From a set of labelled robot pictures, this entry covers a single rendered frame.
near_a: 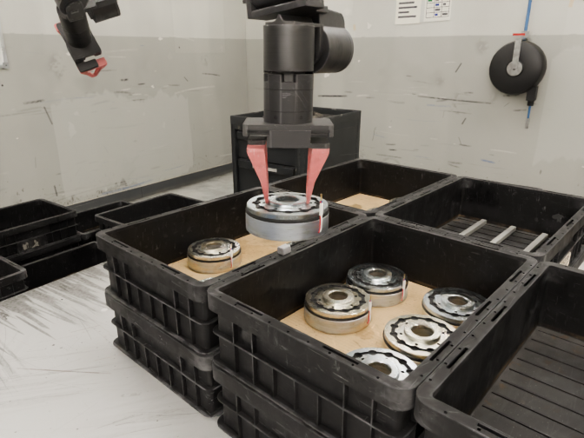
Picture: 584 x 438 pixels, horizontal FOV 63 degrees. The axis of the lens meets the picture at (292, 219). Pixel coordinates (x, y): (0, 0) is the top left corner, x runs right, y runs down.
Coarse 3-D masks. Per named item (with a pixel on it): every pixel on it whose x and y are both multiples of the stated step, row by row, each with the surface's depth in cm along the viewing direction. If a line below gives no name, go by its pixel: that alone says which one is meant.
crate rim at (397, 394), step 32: (352, 224) 84; (288, 256) 71; (512, 256) 72; (224, 288) 63; (512, 288) 62; (256, 320) 55; (480, 320) 54; (288, 352) 52; (320, 352) 49; (448, 352) 49; (352, 384) 47; (384, 384) 44; (416, 384) 44
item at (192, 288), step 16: (240, 192) 103; (272, 192) 104; (192, 208) 93; (336, 208) 93; (128, 224) 84; (96, 240) 80; (112, 240) 77; (128, 256) 73; (144, 256) 71; (272, 256) 71; (144, 272) 71; (160, 272) 68; (176, 272) 67; (240, 272) 66; (176, 288) 66; (192, 288) 63; (208, 288) 63
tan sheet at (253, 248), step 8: (240, 240) 104; (248, 240) 104; (256, 240) 104; (264, 240) 104; (248, 248) 100; (256, 248) 100; (264, 248) 100; (272, 248) 100; (248, 256) 95; (256, 256) 95; (176, 264) 92; (184, 264) 92; (240, 264) 92; (184, 272) 89; (192, 272) 89; (224, 272) 89; (200, 280) 86
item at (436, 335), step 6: (408, 324) 65; (414, 324) 65; (420, 324) 65; (426, 324) 65; (432, 324) 65; (408, 330) 64; (432, 330) 64; (438, 330) 64; (408, 336) 63; (414, 336) 62; (420, 336) 62; (432, 336) 62; (438, 336) 62; (420, 342) 62; (426, 342) 62; (432, 342) 62
